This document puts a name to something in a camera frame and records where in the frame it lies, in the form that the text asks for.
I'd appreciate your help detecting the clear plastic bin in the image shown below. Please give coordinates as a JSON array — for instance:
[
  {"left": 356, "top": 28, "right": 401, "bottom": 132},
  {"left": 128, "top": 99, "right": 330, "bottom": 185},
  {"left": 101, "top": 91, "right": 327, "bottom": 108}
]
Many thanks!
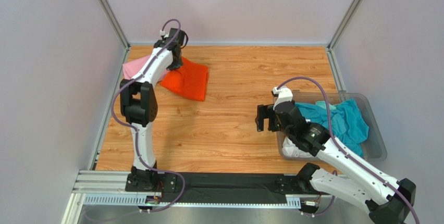
[{"left": 293, "top": 91, "right": 387, "bottom": 161}]

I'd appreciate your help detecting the black base cloth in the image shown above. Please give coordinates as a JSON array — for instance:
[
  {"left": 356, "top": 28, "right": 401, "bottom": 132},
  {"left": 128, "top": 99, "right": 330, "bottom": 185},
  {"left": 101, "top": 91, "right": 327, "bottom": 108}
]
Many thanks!
[{"left": 178, "top": 172, "right": 309, "bottom": 204}]

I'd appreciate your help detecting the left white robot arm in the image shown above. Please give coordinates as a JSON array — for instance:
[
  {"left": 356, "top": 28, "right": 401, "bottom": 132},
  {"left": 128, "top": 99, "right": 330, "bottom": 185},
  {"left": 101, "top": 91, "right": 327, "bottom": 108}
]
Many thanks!
[{"left": 120, "top": 28, "right": 187, "bottom": 192}]

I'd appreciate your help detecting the orange t shirt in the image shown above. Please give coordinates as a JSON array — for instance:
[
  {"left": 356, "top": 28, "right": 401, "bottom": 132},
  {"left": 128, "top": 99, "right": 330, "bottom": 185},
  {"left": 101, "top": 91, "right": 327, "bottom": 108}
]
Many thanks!
[{"left": 160, "top": 57, "right": 209, "bottom": 102}]

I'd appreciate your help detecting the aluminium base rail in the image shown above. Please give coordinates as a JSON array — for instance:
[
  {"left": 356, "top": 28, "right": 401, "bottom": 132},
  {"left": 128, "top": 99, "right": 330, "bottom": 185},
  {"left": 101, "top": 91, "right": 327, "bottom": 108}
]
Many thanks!
[{"left": 62, "top": 169, "right": 396, "bottom": 224}]

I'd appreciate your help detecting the teal t shirt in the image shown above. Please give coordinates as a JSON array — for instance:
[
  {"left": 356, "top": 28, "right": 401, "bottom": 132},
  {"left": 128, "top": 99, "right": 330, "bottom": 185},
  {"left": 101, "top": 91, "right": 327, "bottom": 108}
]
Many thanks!
[{"left": 295, "top": 98, "right": 369, "bottom": 157}]

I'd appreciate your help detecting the mint green t shirt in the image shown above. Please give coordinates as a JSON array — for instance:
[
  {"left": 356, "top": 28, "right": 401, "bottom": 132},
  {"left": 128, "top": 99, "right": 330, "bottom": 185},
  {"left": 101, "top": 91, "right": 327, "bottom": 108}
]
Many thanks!
[{"left": 315, "top": 101, "right": 337, "bottom": 110}]

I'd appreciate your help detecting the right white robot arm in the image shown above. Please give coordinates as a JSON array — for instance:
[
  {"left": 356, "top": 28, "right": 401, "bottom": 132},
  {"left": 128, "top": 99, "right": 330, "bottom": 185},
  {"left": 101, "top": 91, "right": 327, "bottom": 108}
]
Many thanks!
[{"left": 255, "top": 85, "right": 419, "bottom": 223}]

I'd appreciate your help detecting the pink t shirt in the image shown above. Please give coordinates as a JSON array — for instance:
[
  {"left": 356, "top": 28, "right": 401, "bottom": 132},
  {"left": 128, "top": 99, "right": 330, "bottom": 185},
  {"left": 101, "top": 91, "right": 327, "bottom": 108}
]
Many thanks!
[{"left": 122, "top": 56, "right": 151, "bottom": 80}]

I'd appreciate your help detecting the white t shirt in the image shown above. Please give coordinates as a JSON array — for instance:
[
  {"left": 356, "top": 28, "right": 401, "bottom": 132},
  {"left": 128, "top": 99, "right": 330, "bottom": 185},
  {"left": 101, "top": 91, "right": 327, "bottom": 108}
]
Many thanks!
[{"left": 281, "top": 137, "right": 314, "bottom": 158}]

